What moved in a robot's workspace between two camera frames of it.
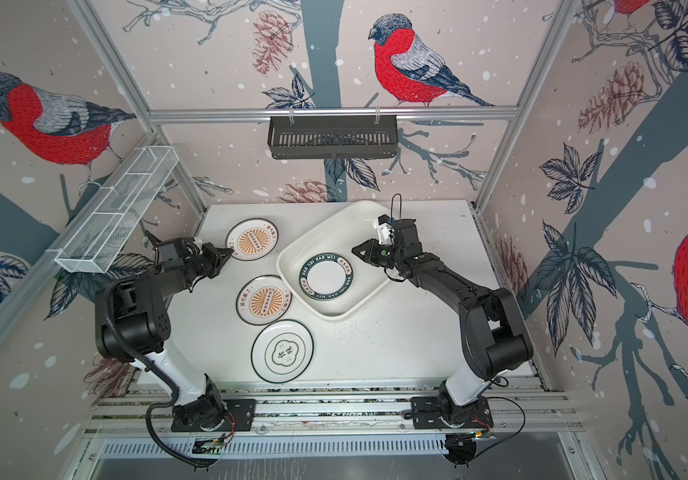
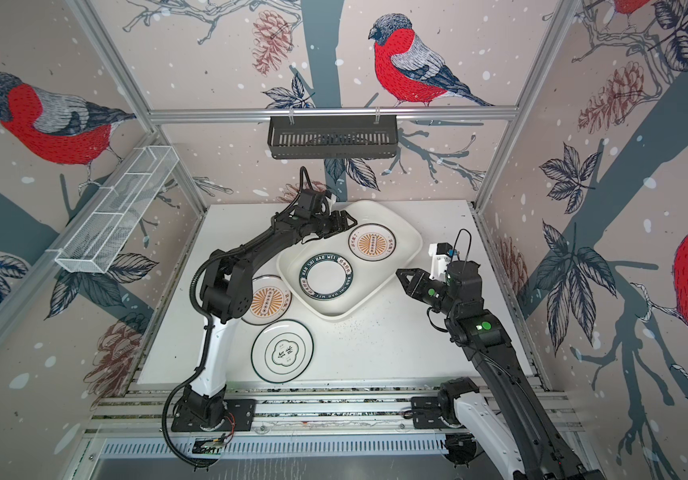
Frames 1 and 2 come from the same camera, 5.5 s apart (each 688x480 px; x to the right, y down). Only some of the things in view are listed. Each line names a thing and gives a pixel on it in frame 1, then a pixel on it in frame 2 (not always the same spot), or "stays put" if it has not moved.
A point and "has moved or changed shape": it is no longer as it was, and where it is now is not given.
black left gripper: x=217 y=260 → x=337 y=226
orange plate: x=252 y=239 has moved or changed shape
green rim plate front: x=326 y=276 stays put
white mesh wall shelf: x=103 y=232 stays put
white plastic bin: x=322 y=270 stays put
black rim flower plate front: x=282 y=351 stays put
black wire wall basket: x=333 y=136 stays put
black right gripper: x=373 y=253 → x=417 y=286
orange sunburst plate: x=262 y=299 stays put
